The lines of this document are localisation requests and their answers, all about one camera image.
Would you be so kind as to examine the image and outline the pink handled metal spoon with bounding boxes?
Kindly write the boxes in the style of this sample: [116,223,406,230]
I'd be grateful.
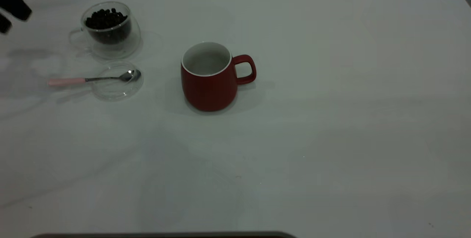
[48,70,142,87]

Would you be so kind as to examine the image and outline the red ceramic mug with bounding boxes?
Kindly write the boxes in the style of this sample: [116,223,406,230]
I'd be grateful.
[180,42,257,113]

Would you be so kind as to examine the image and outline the dark coffee beans pile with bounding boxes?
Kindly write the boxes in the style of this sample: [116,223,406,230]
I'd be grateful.
[85,9,132,45]

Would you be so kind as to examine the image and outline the small clear glass dish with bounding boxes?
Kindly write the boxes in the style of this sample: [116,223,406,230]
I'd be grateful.
[91,61,144,101]

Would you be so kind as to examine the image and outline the clear glass cup with handle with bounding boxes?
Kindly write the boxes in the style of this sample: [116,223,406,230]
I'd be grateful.
[68,1,142,60]

